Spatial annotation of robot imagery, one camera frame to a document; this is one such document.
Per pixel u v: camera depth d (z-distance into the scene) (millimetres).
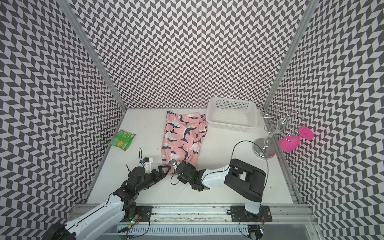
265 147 927
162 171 752
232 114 1151
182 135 1019
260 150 964
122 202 585
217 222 724
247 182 462
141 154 768
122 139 981
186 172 646
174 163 737
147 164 782
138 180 644
